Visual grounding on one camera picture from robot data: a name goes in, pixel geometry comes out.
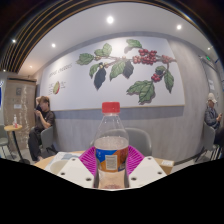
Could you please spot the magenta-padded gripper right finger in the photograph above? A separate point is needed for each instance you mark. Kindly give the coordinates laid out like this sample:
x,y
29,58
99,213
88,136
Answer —
x,y
146,170

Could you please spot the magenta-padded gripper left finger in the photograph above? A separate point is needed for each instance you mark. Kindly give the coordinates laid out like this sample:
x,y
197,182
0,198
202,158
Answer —
x,y
76,171

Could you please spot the clear red-capped water bottle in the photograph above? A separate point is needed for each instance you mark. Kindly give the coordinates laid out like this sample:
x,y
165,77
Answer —
x,y
111,133

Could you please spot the small white paper card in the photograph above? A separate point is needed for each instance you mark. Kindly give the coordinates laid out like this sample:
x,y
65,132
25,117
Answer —
x,y
167,163

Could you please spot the grey shell chair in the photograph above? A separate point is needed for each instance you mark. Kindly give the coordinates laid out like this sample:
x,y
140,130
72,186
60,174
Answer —
x,y
140,140
208,133
47,136
3,133

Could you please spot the person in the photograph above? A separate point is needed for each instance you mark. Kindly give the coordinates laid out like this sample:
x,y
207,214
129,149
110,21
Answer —
x,y
210,116
45,120

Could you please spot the small round side table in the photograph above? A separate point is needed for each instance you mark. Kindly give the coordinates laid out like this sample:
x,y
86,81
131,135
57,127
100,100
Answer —
x,y
13,127

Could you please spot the small clear bottle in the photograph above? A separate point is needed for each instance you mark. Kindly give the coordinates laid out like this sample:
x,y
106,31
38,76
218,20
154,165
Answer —
x,y
15,120

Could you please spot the brown wooden door panel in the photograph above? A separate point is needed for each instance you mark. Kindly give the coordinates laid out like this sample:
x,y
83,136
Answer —
x,y
20,100

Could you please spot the round ceiling lights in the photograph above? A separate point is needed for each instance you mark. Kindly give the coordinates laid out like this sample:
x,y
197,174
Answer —
x,y
110,19

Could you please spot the coffee plant wall mural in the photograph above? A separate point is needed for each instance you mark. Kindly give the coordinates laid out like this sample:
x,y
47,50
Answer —
x,y
80,86

